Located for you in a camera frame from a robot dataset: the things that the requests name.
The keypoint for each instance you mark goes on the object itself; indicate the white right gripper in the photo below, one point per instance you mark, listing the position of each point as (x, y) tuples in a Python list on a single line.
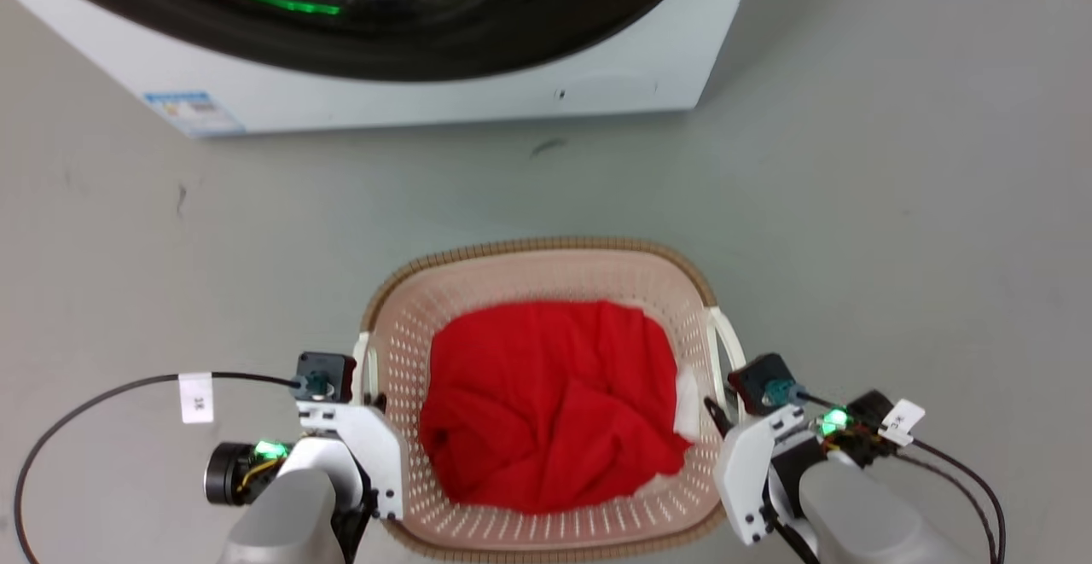
[(746, 470)]

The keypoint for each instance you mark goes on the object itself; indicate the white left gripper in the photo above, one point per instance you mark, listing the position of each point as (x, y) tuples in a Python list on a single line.
[(371, 444)]

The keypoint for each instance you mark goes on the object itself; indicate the beige plastic laundry basket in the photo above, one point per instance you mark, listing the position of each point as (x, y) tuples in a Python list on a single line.
[(546, 278)]

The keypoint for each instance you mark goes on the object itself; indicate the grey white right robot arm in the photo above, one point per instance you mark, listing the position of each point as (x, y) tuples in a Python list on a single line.
[(862, 513)]

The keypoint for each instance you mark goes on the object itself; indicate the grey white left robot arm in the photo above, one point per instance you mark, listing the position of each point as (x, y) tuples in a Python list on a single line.
[(286, 513)]

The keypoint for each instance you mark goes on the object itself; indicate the white cloth garment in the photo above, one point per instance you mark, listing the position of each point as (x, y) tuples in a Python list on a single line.
[(687, 406)]

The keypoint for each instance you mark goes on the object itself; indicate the red cloth garment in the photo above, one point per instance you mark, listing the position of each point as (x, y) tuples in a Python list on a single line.
[(546, 402)]

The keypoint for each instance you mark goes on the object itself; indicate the white washing machine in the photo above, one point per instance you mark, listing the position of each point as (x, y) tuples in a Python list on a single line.
[(478, 99)]

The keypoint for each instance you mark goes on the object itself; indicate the blue white energy label sticker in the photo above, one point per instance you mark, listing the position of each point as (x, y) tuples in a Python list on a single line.
[(194, 112)]

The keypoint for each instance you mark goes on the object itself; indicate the small rectangular washer filter cover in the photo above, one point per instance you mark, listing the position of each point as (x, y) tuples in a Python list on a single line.
[(607, 90)]

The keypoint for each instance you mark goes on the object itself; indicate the dark round washing machine door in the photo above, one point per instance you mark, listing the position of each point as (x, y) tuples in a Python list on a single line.
[(512, 43)]

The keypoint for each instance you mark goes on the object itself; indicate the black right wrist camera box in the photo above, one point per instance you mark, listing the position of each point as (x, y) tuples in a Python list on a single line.
[(762, 380)]

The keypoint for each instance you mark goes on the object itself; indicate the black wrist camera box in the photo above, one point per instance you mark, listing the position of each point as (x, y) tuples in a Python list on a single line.
[(328, 375), (762, 380)]

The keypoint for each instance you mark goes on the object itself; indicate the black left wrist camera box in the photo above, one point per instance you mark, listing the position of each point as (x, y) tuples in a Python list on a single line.
[(328, 375)]

